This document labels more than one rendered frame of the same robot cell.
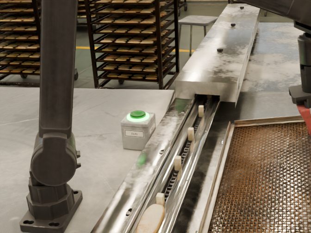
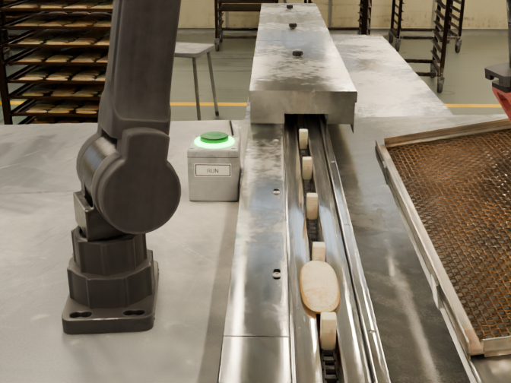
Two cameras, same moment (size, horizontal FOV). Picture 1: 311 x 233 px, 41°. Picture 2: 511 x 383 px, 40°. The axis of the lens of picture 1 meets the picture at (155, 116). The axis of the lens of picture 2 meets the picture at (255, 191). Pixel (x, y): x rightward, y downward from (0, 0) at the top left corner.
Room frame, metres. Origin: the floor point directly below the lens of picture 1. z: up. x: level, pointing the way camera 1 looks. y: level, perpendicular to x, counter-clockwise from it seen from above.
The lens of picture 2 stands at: (0.02, 0.24, 1.19)
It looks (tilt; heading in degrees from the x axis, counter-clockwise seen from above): 21 degrees down; 344
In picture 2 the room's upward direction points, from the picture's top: straight up
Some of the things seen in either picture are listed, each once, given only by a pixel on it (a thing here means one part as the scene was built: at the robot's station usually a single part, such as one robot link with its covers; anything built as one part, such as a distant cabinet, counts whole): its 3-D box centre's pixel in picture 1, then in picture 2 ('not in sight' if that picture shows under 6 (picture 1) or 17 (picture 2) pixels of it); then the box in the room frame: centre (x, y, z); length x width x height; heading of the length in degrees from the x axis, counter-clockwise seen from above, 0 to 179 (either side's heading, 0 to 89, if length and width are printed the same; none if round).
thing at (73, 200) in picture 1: (50, 196); (111, 265); (0.66, 0.21, 0.86); 0.12 x 0.09 x 0.08; 169
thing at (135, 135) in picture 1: (140, 136); (217, 178); (0.93, 0.04, 0.84); 0.08 x 0.08 x 0.11; 73
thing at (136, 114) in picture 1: (138, 116); (214, 140); (0.93, 0.04, 0.90); 0.04 x 0.04 x 0.02
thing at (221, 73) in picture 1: (230, 37); (293, 45); (1.69, -0.33, 0.89); 1.25 x 0.18 x 0.09; 163
